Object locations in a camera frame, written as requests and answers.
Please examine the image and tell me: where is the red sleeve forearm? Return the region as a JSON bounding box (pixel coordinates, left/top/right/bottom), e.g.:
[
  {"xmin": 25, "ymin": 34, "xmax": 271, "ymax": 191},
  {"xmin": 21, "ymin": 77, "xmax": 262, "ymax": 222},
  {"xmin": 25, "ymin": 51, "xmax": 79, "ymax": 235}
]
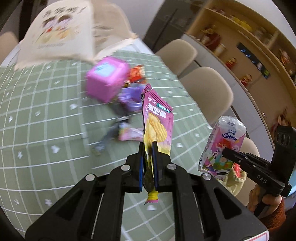
[{"xmin": 260, "ymin": 199, "xmax": 295, "ymax": 240}]

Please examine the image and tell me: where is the beige chair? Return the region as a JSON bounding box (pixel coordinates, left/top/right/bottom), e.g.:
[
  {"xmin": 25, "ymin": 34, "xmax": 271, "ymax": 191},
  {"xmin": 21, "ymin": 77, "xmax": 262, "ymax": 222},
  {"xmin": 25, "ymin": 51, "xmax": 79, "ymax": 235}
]
[
  {"xmin": 156, "ymin": 39, "xmax": 198, "ymax": 76},
  {"xmin": 0, "ymin": 31, "xmax": 19, "ymax": 63},
  {"xmin": 180, "ymin": 67, "xmax": 234, "ymax": 125}
]

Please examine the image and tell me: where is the pink chip bag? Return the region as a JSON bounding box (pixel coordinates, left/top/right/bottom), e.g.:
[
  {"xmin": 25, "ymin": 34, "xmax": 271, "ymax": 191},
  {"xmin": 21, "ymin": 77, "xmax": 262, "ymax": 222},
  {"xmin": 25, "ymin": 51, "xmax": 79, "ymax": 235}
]
[{"xmin": 142, "ymin": 84, "xmax": 174, "ymax": 204}]

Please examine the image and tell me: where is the cream mesh food cover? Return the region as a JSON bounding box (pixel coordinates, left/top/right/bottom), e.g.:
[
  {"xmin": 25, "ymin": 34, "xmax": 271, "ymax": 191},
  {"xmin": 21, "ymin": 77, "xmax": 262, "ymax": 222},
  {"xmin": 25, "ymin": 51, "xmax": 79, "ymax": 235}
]
[{"xmin": 15, "ymin": 1, "xmax": 138, "ymax": 70}]

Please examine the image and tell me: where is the wooden wall shelf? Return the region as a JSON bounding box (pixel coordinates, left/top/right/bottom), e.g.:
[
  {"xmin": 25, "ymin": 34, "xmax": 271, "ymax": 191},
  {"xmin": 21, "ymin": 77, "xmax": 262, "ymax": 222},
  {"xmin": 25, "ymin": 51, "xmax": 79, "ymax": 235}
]
[{"xmin": 183, "ymin": 1, "xmax": 295, "ymax": 143}]

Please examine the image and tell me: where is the beige chair left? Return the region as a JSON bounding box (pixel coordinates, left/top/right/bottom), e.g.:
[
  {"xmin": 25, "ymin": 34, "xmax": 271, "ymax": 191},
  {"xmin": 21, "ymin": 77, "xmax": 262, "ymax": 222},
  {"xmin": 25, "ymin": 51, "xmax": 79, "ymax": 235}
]
[{"xmin": 0, "ymin": 31, "xmax": 19, "ymax": 63}]

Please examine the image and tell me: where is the green checked tablecloth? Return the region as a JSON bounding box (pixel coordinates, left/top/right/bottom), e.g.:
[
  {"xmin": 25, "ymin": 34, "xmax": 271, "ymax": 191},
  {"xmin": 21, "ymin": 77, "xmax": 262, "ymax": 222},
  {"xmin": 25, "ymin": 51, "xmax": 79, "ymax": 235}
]
[{"xmin": 1, "ymin": 51, "xmax": 211, "ymax": 235}]

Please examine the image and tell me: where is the pink toy box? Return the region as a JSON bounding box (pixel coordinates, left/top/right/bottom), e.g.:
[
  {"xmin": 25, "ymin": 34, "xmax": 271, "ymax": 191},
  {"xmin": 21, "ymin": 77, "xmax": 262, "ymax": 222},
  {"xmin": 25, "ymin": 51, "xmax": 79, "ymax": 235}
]
[{"xmin": 85, "ymin": 56, "xmax": 130, "ymax": 103}]

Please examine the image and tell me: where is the Kleenex tissue pack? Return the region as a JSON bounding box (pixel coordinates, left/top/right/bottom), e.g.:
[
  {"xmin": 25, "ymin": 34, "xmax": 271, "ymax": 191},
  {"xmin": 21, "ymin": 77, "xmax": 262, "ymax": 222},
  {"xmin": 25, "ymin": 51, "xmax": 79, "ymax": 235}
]
[{"xmin": 198, "ymin": 116, "xmax": 246, "ymax": 181}]

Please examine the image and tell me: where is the beige chair far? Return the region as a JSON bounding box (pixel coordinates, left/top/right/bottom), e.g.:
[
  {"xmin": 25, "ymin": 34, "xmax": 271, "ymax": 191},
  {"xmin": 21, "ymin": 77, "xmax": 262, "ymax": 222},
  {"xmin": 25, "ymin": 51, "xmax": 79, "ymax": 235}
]
[{"xmin": 156, "ymin": 39, "xmax": 198, "ymax": 76}]

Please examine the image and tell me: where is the yellow green trash bag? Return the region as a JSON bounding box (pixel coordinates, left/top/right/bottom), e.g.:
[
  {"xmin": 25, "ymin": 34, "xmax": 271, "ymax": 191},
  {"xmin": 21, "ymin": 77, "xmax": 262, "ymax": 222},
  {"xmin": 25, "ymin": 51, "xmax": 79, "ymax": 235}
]
[{"xmin": 222, "ymin": 163, "xmax": 247, "ymax": 196}]

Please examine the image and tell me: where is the right hand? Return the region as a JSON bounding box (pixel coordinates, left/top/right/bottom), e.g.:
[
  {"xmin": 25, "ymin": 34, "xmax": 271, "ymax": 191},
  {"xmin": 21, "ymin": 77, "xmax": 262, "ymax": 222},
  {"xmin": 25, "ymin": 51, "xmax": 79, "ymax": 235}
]
[{"xmin": 247, "ymin": 184, "xmax": 282, "ymax": 218}]

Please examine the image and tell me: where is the red gold cylindrical can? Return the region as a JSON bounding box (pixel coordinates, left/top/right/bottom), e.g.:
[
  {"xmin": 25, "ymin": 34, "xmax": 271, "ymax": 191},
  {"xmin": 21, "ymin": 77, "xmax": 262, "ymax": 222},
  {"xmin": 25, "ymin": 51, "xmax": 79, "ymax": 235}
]
[{"xmin": 125, "ymin": 65, "xmax": 145, "ymax": 84}]

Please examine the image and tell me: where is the beige chair near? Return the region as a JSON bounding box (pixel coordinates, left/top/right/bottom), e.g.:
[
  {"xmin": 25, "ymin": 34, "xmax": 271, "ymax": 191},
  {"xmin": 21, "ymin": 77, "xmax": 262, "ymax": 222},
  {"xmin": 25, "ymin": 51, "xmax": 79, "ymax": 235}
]
[{"xmin": 180, "ymin": 67, "xmax": 234, "ymax": 125}]

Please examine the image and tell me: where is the purple toy cup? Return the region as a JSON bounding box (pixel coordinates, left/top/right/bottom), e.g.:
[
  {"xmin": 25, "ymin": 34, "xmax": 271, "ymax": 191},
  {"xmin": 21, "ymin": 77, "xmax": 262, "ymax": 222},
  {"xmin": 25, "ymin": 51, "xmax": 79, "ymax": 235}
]
[{"xmin": 118, "ymin": 85, "xmax": 144, "ymax": 113}]

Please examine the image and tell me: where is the pink striped candy wrapper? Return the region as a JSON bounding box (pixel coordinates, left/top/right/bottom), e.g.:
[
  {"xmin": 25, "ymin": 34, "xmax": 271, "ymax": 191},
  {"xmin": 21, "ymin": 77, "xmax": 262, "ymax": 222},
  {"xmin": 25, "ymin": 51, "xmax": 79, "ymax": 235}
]
[{"xmin": 118, "ymin": 123, "xmax": 144, "ymax": 142}]

